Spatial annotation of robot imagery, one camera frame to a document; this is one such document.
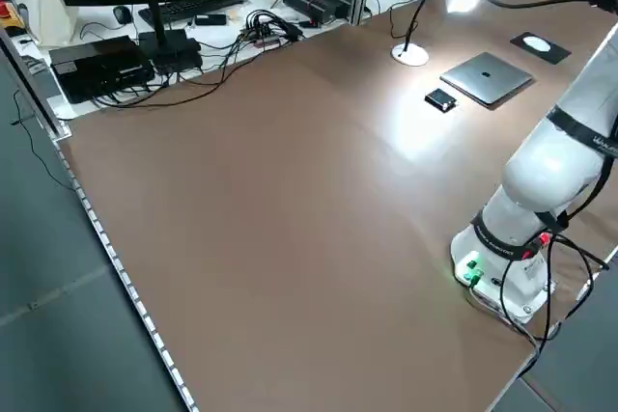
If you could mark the black keyboard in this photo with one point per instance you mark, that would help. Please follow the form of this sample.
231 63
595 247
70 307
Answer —
207 2

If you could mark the black usb hub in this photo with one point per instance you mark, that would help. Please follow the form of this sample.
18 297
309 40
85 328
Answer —
263 28

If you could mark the black computer box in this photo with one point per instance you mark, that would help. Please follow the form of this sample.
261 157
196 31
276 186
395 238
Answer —
96 69

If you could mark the grey closed laptop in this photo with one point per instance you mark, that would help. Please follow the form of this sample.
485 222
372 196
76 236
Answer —
487 79

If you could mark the black computer mouse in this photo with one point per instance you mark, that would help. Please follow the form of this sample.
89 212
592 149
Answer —
122 14

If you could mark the black mouse pad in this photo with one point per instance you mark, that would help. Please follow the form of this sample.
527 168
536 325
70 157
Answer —
560 52

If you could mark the white plastic sheet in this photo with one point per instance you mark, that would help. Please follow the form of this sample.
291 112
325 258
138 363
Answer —
38 21

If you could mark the black phone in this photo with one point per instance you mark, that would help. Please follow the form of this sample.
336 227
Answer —
210 20

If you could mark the small black box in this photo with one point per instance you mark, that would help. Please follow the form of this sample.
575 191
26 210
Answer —
440 100

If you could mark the white desk lamp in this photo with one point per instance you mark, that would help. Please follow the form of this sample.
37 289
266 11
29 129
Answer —
410 56

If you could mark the white computer mouse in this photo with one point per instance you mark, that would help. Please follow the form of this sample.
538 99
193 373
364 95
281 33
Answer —
537 44

